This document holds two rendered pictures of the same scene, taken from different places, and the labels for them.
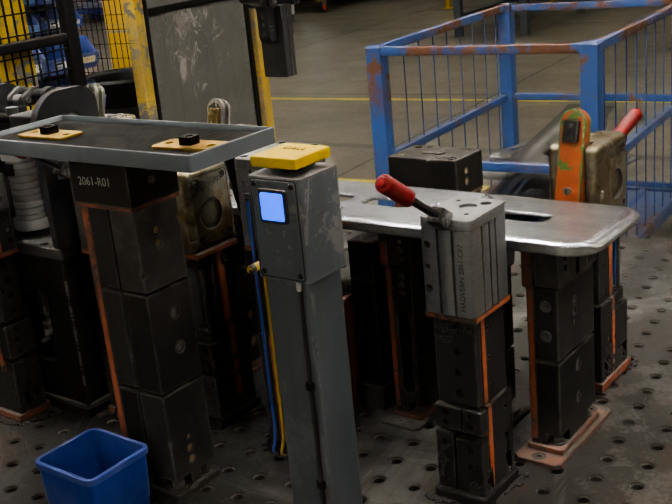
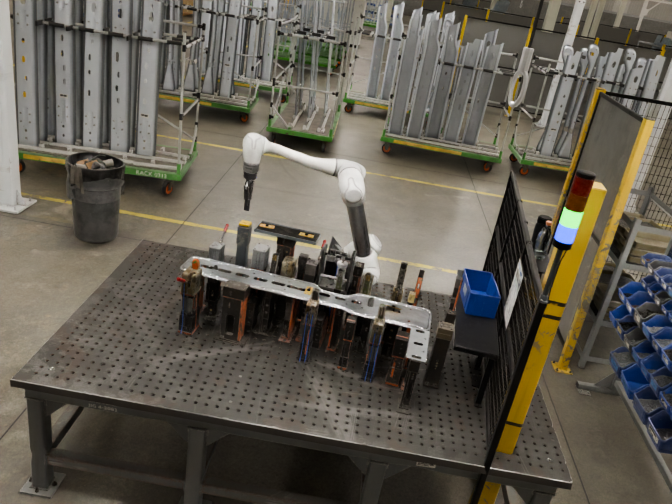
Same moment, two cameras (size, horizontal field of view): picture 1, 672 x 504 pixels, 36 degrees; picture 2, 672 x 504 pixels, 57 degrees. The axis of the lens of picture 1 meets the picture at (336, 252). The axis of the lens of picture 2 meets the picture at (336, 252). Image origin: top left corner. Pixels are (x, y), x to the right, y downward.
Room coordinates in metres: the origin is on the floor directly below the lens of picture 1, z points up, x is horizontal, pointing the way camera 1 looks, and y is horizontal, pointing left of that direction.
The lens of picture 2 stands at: (4.18, -1.19, 2.61)
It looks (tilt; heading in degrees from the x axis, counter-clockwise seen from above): 25 degrees down; 149
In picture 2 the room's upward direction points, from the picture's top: 10 degrees clockwise
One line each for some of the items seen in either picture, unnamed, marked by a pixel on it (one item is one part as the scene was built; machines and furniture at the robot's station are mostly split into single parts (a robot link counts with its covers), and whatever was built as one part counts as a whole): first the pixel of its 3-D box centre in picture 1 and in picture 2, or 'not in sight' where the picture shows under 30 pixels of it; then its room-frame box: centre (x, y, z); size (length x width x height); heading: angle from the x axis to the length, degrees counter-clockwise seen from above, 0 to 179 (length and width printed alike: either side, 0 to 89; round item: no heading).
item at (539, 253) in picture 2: not in sight; (543, 240); (2.20, 1.15, 1.53); 0.06 x 0.06 x 0.20
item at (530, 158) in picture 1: (544, 146); not in sight; (3.76, -0.82, 0.47); 1.20 x 0.80 x 0.95; 147
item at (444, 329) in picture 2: not in sight; (438, 355); (2.15, 0.72, 0.88); 0.08 x 0.08 x 0.36; 52
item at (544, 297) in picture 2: not in sight; (562, 244); (2.73, 0.63, 1.79); 0.07 x 0.07 x 0.57
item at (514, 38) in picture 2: not in sight; (551, 78); (-6.41, 9.92, 1.00); 4.54 x 0.14 x 2.00; 58
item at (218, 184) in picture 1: (209, 293); (285, 289); (1.37, 0.19, 0.89); 0.13 x 0.11 x 0.38; 142
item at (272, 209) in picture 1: (273, 206); not in sight; (1.00, 0.06, 1.11); 0.03 x 0.01 x 0.03; 52
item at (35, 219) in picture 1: (57, 246); (332, 287); (1.50, 0.42, 0.94); 0.18 x 0.13 x 0.49; 52
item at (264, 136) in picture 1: (118, 140); (287, 232); (1.19, 0.24, 1.16); 0.37 x 0.14 x 0.02; 52
